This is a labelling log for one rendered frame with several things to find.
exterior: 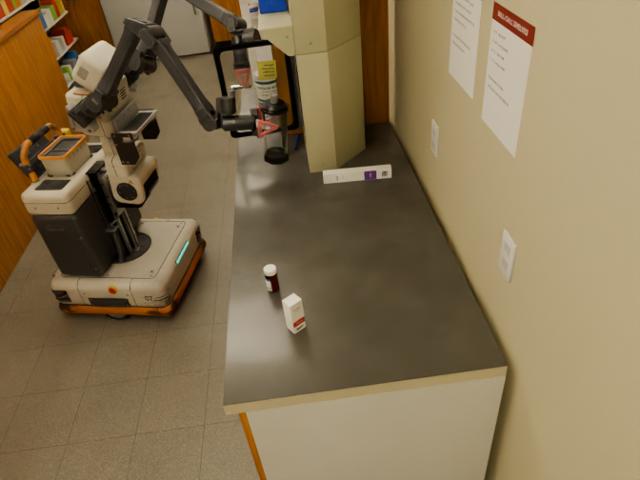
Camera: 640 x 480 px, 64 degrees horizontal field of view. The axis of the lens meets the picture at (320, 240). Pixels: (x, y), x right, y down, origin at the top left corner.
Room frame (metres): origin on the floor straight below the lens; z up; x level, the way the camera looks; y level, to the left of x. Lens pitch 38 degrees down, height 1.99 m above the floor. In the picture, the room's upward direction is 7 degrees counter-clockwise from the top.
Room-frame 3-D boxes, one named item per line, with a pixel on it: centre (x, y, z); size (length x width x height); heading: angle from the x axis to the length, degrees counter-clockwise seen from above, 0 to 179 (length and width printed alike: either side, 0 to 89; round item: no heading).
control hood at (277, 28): (1.95, 0.07, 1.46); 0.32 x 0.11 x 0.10; 2
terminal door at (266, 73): (2.09, 0.18, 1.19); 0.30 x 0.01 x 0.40; 93
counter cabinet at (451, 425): (1.78, -0.06, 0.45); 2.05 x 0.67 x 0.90; 2
